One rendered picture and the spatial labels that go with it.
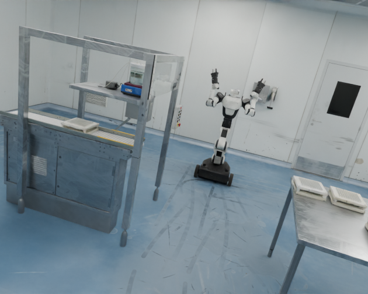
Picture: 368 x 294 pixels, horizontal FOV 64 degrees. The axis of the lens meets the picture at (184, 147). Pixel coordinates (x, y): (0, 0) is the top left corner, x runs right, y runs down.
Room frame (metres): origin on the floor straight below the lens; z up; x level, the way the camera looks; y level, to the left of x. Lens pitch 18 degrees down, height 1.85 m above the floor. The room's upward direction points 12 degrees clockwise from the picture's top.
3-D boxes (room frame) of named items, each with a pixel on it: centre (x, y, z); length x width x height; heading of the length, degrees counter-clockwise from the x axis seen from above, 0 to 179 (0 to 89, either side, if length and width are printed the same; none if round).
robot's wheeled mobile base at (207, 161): (4.45, -0.57, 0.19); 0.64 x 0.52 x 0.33; 171
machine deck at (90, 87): (2.54, 0.69, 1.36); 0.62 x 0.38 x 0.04; 81
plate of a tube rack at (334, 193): (2.30, -1.42, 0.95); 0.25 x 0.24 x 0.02; 166
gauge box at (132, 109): (2.65, 0.47, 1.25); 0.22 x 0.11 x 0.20; 81
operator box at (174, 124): (3.33, 0.15, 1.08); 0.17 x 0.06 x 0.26; 171
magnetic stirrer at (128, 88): (2.56, 0.50, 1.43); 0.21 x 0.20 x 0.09; 171
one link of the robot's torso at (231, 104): (4.53, -0.58, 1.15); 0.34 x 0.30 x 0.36; 81
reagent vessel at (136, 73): (2.56, 0.50, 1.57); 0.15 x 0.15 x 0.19
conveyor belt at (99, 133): (2.62, 1.06, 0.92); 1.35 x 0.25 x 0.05; 81
